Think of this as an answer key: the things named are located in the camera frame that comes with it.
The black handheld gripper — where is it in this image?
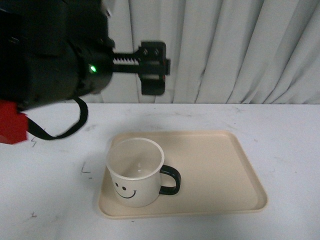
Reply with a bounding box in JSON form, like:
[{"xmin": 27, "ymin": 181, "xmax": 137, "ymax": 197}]
[{"xmin": 0, "ymin": 0, "xmax": 138, "ymax": 111}]

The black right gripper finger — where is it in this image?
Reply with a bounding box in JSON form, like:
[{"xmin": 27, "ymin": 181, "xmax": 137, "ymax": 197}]
[{"xmin": 138, "ymin": 41, "xmax": 171, "ymax": 95}]

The beige rectangular plastic tray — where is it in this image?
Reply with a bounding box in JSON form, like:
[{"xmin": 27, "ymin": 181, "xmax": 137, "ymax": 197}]
[{"xmin": 97, "ymin": 130, "xmax": 268, "ymax": 219}]

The red gripper handle part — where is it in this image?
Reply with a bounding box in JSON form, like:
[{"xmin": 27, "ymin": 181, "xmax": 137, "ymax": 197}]
[{"xmin": 0, "ymin": 100, "xmax": 28, "ymax": 145}]

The black wrist strap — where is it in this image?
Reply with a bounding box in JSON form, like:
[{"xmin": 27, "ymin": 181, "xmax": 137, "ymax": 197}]
[{"xmin": 26, "ymin": 96, "xmax": 89, "ymax": 141}]

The cream mug with black handle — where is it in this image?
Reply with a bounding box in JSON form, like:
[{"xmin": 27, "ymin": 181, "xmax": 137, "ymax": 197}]
[{"xmin": 106, "ymin": 137, "xmax": 182, "ymax": 208}]

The white pleated curtain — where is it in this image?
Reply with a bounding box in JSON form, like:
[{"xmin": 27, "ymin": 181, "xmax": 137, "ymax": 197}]
[{"xmin": 100, "ymin": 0, "xmax": 320, "ymax": 104}]

